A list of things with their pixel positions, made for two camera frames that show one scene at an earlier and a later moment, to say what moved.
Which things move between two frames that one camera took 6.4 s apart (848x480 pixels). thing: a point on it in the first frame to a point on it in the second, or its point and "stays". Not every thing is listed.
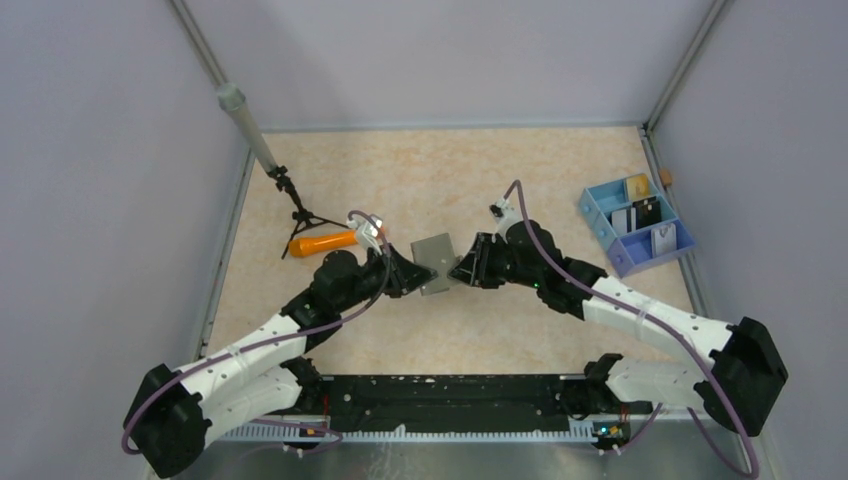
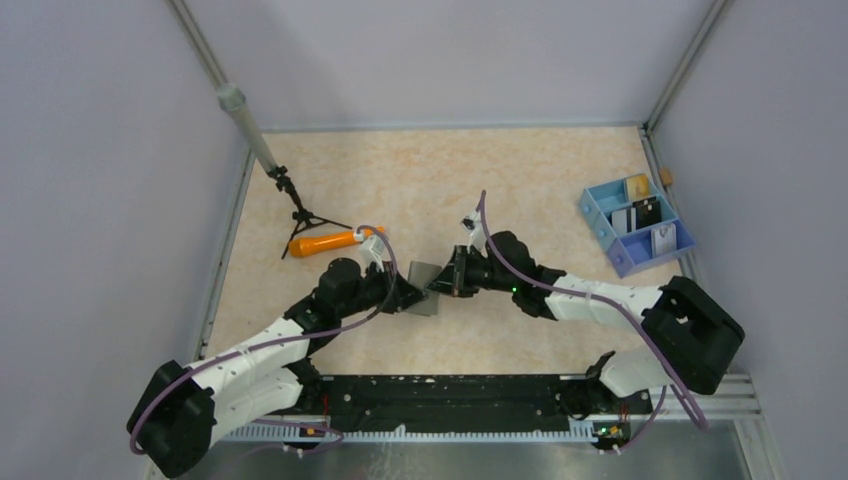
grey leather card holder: x=436 y=254 to x=422 y=274
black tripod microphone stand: x=231 y=99 stays
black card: x=648 y=212 stays
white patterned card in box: x=663 y=239 stays
